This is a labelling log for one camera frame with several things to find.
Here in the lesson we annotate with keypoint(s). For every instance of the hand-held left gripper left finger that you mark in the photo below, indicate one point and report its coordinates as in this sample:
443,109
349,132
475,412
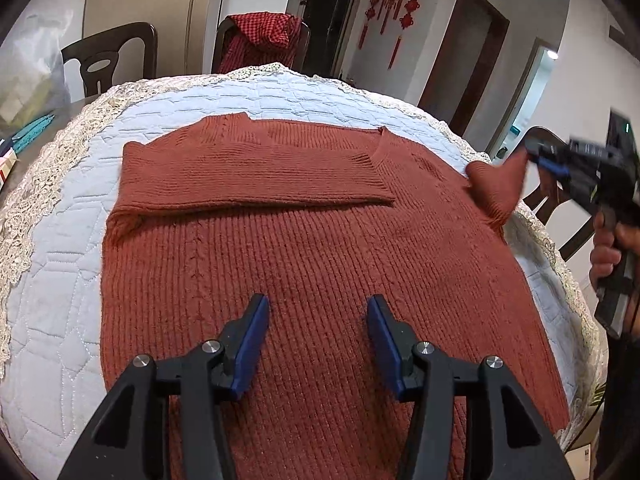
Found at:
252,345

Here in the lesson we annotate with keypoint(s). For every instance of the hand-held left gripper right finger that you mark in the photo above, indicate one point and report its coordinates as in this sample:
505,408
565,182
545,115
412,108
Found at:
385,345

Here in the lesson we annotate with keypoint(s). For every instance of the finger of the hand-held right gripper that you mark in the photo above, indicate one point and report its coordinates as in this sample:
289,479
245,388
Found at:
555,167
550,151

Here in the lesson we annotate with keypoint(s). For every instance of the rust red knit sweater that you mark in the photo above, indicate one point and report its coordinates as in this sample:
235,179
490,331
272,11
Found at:
300,240

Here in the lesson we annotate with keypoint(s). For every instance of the person's right hand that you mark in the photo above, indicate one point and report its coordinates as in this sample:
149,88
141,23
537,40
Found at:
605,255

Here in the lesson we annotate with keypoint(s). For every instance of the dark wooden chair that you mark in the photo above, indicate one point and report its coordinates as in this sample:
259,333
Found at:
218,50
577,227
135,40

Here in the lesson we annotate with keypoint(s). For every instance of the pale blue quilted lace-trimmed cover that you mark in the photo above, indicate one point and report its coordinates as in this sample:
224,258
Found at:
60,310

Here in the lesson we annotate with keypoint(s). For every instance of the person's dark blue clothing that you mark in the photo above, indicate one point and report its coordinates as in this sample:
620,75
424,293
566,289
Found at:
625,410

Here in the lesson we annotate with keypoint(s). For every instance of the dark glass door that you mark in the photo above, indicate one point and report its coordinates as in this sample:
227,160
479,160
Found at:
330,20

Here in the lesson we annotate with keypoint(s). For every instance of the red and white box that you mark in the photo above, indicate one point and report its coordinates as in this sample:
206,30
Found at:
6,165

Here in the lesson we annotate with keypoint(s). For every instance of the teal packet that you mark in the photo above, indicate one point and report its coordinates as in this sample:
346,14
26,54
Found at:
32,132

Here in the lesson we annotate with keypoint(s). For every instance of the red checked garment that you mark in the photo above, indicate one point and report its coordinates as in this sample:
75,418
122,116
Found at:
260,35

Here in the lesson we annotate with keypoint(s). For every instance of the white plastic bag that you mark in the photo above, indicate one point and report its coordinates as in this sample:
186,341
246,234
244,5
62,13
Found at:
30,75

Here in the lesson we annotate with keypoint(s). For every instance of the brown wooden door frame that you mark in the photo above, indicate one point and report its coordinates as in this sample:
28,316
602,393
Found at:
492,85

